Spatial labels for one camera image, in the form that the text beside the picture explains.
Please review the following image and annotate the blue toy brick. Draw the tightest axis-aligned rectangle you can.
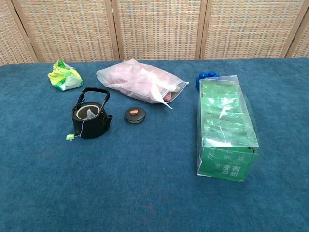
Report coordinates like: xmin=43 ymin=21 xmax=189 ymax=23
xmin=195 ymin=70 xmax=221 ymax=91

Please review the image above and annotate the black teapot with handle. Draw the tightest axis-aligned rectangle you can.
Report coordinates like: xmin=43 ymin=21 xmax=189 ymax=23
xmin=71 ymin=87 xmax=114 ymax=140

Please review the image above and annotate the yellow green snack packet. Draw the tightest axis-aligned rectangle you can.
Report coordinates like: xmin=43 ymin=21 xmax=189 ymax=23
xmin=47 ymin=59 xmax=84 ymax=92

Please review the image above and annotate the pink cloth in zip bag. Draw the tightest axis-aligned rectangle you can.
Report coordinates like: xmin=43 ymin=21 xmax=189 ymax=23
xmin=96 ymin=58 xmax=190 ymax=110

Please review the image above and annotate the black teapot lid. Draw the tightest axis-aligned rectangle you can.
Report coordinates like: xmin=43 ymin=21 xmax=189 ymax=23
xmin=124 ymin=107 xmax=147 ymax=125

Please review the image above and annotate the pyramid tea bag with string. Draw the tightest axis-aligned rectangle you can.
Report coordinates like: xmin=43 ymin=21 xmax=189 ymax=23
xmin=66 ymin=108 xmax=98 ymax=141

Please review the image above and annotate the blue carpet table mat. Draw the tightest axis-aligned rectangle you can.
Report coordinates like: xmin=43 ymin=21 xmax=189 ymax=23
xmin=0 ymin=57 xmax=309 ymax=232

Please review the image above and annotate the clear box of green sachets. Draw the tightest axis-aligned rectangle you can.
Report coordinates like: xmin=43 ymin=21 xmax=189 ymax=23
xmin=196 ymin=74 xmax=260 ymax=183

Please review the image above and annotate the woven wooden folding screen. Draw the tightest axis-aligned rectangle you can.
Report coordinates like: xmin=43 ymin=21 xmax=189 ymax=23
xmin=0 ymin=0 xmax=309 ymax=65

